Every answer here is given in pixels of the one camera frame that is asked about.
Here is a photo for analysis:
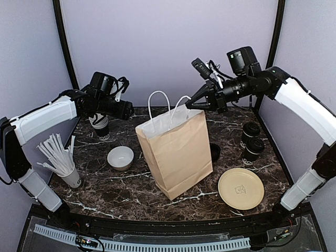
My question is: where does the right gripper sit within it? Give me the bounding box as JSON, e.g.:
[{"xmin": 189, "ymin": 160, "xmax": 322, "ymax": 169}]
[{"xmin": 185, "ymin": 72, "xmax": 254, "ymax": 113}]

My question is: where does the stack of paper cups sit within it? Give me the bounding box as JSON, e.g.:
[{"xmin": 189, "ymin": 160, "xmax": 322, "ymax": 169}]
[{"xmin": 89, "ymin": 113, "xmax": 110, "ymax": 141}]

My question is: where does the brown paper bag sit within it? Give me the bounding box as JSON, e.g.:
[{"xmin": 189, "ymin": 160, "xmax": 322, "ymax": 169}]
[{"xmin": 135, "ymin": 103, "xmax": 213, "ymax": 201}]

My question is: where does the stack of black lids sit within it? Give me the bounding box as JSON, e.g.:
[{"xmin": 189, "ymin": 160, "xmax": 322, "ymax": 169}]
[{"xmin": 210, "ymin": 143, "xmax": 221, "ymax": 162}]

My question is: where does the black coffee cup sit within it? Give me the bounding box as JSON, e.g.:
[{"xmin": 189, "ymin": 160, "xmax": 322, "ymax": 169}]
[
  {"xmin": 242, "ymin": 149, "xmax": 263, "ymax": 165},
  {"xmin": 240, "ymin": 131, "xmax": 259, "ymax": 148}
]

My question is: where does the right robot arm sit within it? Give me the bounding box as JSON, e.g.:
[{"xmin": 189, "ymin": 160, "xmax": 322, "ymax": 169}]
[{"xmin": 185, "ymin": 46, "xmax": 335, "ymax": 228}]

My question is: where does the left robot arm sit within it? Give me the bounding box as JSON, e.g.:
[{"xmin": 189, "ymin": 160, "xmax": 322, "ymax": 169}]
[{"xmin": 1, "ymin": 72, "xmax": 134, "ymax": 229}]

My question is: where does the white ceramic bowl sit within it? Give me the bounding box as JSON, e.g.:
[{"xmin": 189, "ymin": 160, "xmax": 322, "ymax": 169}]
[{"xmin": 107, "ymin": 146, "xmax": 134, "ymax": 171}]

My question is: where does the cup of wrapped straws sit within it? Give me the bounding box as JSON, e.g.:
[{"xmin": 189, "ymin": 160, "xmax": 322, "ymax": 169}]
[{"xmin": 37, "ymin": 133, "xmax": 81, "ymax": 188}]

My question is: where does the yellow plate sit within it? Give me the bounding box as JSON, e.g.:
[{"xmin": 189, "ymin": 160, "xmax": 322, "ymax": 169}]
[{"xmin": 217, "ymin": 168, "xmax": 265, "ymax": 210}]

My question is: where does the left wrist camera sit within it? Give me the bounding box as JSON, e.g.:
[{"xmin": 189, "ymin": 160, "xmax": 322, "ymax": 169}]
[{"xmin": 111, "ymin": 77, "xmax": 130, "ymax": 102}]

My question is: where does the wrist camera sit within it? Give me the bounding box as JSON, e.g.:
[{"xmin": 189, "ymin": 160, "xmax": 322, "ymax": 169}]
[
  {"xmin": 191, "ymin": 58, "xmax": 223, "ymax": 89},
  {"xmin": 111, "ymin": 77, "xmax": 130, "ymax": 102}
]

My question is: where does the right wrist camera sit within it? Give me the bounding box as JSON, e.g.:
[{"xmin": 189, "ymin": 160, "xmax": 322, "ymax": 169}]
[{"xmin": 191, "ymin": 58, "xmax": 223, "ymax": 89}]

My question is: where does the right black frame post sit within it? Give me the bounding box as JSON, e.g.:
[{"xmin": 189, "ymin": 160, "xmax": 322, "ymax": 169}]
[{"xmin": 251, "ymin": 0, "xmax": 286, "ymax": 111}]

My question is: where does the black frame post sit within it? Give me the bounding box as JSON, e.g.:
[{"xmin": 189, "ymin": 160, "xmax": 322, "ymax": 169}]
[
  {"xmin": 52, "ymin": 0, "xmax": 79, "ymax": 89},
  {"xmin": 251, "ymin": 0, "xmax": 286, "ymax": 111}
]

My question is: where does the left black frame post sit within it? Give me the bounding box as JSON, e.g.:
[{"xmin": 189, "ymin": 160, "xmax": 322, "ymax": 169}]
[{"xmin": 52, "ymin": 0, "xmax": 79, "ymax": 89}]

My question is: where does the white cable duct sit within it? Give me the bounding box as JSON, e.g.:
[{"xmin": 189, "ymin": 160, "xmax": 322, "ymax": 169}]
[{"xmin": 33, "ymin": 224, "xmax": 251, "ymax": 251}]

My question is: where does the black front rail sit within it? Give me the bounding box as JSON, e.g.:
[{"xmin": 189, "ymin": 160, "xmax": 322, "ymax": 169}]
[{"xmin": 31, "ymin": 203, "xmax": 310, "ymax": 238}]

